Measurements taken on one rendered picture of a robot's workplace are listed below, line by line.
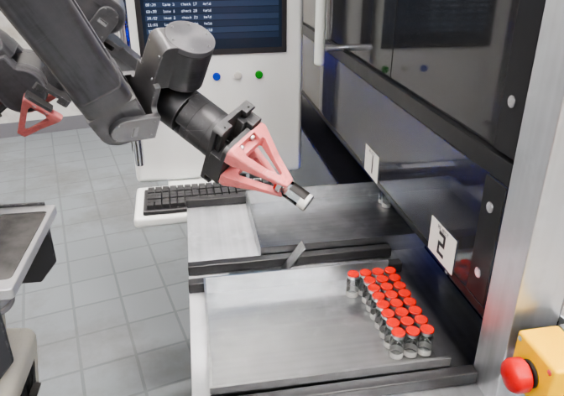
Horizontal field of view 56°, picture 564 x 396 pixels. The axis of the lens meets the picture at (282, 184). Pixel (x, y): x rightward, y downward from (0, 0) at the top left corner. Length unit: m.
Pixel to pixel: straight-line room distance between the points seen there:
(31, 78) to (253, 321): 0.54
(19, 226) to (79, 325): 1.52
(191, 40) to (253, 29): 0.90
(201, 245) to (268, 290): 0.21
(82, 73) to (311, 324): 0.54
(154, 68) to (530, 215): 0.45
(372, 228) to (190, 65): 0.69
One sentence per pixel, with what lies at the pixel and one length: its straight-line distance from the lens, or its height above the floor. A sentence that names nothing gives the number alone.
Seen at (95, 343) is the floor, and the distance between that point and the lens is 2.32.
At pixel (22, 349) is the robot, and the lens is 1.08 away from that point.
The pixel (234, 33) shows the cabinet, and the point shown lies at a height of 1.23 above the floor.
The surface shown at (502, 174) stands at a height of 1.19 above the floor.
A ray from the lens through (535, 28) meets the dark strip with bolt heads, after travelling 0.66.
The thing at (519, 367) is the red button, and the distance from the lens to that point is 0.69.
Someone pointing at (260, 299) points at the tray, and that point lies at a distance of 0.95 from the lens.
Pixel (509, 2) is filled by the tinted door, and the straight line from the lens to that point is 0.72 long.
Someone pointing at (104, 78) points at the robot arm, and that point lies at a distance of 0.57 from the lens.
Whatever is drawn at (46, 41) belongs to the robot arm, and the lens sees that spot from 0.53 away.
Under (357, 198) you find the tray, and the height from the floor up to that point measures 0.88.
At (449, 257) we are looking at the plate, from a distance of 0.85.
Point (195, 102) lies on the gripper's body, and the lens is 0.64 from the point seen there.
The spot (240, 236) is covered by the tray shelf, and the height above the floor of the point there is 0.88.
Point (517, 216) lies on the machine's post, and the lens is 0.69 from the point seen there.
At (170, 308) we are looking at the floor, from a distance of 2.42.
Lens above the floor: 1.45
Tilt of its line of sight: 25 degrees down
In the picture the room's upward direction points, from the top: straight up
